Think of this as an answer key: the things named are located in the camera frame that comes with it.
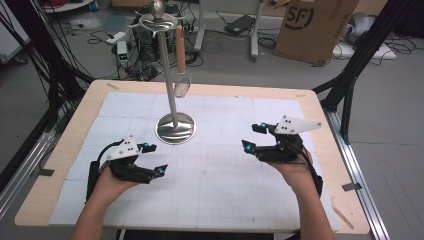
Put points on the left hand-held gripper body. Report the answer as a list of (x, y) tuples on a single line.
[(125, 151)]

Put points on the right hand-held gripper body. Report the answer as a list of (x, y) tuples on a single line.
[(293, 125)]

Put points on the steel stand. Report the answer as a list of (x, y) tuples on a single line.
[(175, 128)]

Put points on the person's left hand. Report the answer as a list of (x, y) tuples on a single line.
[(111, 188)]

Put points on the person's right hand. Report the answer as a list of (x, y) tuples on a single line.
[(298, 175)]

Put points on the white grid mat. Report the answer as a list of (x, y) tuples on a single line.
[(213, 186)]

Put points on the black tape piece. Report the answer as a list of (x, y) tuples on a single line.
[(46, 172), (351, 187)]

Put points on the white metal floor stand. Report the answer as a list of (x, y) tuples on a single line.
[(255, 33)]

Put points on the brown cardboard box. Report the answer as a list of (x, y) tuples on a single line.
[(313, 30)]

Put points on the white device with green display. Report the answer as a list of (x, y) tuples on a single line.
[(122, 53)]

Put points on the black computer tower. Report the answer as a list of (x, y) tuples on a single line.
[(145, 45)]

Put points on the flat black box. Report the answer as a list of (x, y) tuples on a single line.
[(239, 25)]

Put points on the thin wooden stick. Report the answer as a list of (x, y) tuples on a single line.
[(343, 218)]

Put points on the white power strip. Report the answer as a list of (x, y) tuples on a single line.
[(116, 37)]

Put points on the grey rounded device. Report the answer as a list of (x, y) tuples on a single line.
[(361, 26)]

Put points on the white round table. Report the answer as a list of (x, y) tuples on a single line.
[(66, 5)]

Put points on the white cabinet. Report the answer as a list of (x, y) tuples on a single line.
[(11, 40)]

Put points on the aluminium rail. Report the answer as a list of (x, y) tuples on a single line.
[(23, 170), (360, 173)]

